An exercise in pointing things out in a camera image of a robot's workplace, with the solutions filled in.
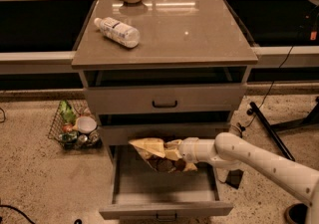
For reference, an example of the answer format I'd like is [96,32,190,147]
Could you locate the grey open bottom drawer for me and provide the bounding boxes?
[100,145,233,222]

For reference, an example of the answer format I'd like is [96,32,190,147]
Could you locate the black floor cable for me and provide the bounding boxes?
[0,197,36,224]

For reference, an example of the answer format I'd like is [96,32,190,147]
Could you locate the black stand base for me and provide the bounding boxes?
[247,98,319,161]

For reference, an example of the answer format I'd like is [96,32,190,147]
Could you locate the brown chip bag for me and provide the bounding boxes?
[129,137,197,173]

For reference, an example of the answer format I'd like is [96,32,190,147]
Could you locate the grey drawer cabinet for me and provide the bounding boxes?
[71,0,259,156]

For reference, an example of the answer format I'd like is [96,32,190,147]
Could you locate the grey top drawer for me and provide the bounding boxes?
[80,67,246,114]

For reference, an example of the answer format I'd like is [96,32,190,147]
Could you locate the green snack bag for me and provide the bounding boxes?
[59,101,76,123]

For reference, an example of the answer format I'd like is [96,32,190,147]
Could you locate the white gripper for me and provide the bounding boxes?
[164,137,216,164]

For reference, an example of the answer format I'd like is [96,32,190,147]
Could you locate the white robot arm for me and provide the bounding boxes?
[167,132,319,224]

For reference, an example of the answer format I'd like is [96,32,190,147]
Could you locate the white cup in basket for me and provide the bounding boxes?
[75,116,97,134]

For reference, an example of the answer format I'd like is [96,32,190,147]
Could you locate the clear plastic water bottle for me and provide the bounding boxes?
[94,17,140,49]

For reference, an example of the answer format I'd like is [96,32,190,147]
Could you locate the black shoe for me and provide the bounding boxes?
[284,203,307,224]

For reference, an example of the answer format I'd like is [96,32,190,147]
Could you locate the wire basket on floor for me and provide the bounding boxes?
[48,100,102,150]

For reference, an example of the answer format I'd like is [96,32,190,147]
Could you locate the black power adapter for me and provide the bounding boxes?
[225,169,243,189]

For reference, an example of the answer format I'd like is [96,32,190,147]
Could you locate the grey middle drawer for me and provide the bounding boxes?
[99,112,230,145]

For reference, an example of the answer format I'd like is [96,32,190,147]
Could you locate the black adapter cable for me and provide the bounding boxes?
[232,46,295,136]

